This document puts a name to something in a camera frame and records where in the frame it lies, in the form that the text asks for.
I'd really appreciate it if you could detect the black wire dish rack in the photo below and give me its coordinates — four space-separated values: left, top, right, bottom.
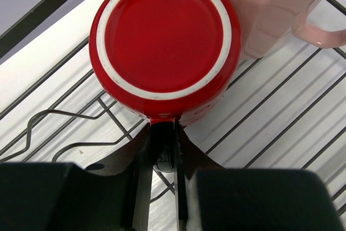
0 0 346 207

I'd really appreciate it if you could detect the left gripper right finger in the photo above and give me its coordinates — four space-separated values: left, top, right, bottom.
172 124 342 230

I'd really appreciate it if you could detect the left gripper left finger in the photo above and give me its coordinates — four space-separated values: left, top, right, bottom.
1 126 151 230

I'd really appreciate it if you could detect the pink ceramic mug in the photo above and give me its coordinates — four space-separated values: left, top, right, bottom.
229 0 345 60

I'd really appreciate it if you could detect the red ceramic mug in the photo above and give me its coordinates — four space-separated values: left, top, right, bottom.
89 0 242 173

